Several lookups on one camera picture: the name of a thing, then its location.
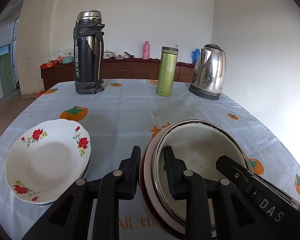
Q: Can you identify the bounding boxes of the white enamel bowl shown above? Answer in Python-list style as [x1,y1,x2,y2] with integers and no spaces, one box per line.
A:
[144,120,252,233]

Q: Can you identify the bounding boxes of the light blue printed tablecloth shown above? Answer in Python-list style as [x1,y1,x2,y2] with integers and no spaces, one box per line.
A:
[0,79,300,239]

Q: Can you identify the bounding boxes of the pink plastic bowl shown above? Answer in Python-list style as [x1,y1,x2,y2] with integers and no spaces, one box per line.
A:
[139,125,185,239]

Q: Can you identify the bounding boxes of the dark wooden sideboard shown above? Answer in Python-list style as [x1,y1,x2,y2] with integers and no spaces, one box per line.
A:
[40,58,194,90]

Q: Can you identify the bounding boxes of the green door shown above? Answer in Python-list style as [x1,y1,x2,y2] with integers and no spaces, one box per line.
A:
[0,44,17,96]

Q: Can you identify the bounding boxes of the large black thermos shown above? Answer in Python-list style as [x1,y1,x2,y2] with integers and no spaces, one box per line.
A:
[73,10,105,94]

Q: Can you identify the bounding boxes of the blue thermos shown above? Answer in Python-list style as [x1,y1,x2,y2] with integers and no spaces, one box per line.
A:
[191,48,201,65]

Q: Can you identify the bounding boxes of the stainless electric kettle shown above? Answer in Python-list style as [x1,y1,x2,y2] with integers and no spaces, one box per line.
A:
[189,44,226,100]

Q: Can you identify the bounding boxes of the pink thermos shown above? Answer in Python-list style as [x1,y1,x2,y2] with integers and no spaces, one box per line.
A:
[142,41,150,60]

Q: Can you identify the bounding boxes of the mesh food cover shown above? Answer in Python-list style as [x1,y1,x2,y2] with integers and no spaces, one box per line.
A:
[43,48,74,64]

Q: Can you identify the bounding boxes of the white red-flower plate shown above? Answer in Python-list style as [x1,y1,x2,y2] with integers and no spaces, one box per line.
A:
[5,119,91,205]

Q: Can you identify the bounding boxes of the green tumbler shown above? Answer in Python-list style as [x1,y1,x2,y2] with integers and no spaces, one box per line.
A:
[157,47,179,96]

